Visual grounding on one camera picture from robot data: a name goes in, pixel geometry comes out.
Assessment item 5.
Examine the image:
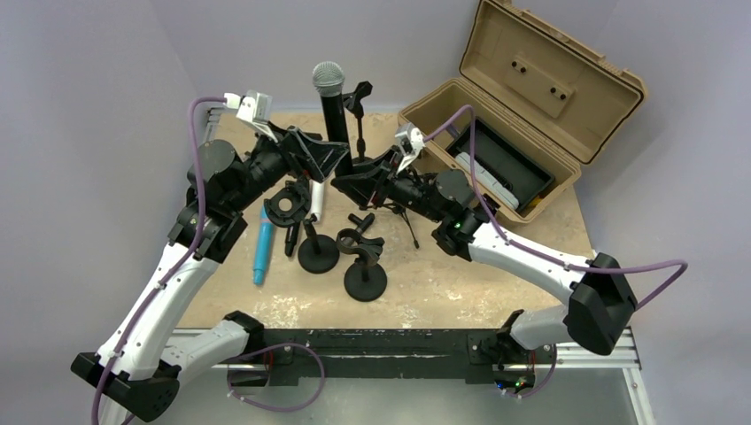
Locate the tan plastic toolbox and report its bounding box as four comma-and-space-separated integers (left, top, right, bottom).
398, 1, 647, 224

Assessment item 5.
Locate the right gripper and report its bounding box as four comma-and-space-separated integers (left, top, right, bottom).
333, 145, 445, 223

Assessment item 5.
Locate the tall black silver microphone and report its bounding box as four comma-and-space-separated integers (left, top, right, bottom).
312, 61, 352, 177

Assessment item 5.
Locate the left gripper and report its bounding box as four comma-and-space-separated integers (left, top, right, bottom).
227, 119, 347, 213

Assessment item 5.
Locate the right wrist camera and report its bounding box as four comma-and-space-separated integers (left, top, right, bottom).
395, 122, 425, 174

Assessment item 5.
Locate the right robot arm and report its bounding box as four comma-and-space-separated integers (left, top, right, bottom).
332, 149, 637, 360

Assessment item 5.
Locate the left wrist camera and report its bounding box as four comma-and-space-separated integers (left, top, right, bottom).
223, 89, 277, 142

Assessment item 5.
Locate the black shock mount cradle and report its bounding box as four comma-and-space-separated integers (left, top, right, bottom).
263, 178, 312, 228

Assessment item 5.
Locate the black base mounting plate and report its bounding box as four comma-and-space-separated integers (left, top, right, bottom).
229, 328, 553, 388

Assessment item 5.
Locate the tripod stand with shock mount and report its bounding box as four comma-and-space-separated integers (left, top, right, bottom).
365, 202, 421, 250

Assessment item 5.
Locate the clip stand round base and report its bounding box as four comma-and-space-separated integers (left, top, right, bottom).
337, 228, 388, 302

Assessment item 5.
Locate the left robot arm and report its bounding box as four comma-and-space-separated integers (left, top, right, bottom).
71, 127, 350, 424

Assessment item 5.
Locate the grey white object in tray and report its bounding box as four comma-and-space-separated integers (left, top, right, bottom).
454, 152, 519, 210

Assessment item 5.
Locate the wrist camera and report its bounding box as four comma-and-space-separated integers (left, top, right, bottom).
223, 89, 277, 142
395, 122, 425, 174

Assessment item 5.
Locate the small black microphone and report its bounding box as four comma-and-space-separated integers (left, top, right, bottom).
284, 222, 300, 258

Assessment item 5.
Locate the black toolbox tray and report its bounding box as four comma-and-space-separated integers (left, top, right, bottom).
475, 118, 555, 216

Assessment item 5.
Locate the blue microphone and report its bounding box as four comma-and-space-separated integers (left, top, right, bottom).
252, 206, 275, 286

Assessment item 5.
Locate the round base tall stand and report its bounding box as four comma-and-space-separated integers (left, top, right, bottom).
342, 81, 373, 164

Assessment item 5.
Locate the white microphone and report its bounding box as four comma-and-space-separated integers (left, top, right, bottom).
310, 181, 325, 222

